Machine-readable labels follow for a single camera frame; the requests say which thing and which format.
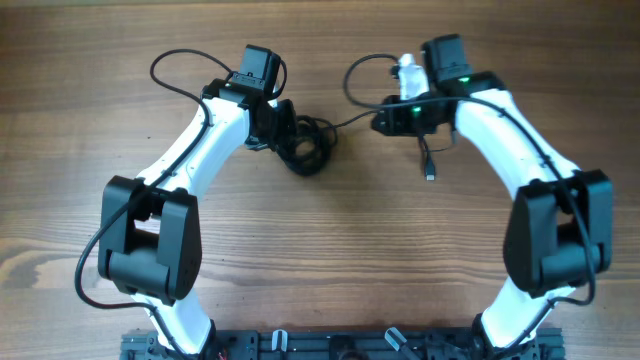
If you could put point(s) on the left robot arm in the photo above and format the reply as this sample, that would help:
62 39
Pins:
149 241

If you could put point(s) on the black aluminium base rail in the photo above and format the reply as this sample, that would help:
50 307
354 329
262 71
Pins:
436 343

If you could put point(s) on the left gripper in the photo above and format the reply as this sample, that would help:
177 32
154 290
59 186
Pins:
290 128

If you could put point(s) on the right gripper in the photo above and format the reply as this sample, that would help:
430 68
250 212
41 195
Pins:
390 108

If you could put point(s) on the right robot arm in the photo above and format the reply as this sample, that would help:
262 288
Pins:
559 233

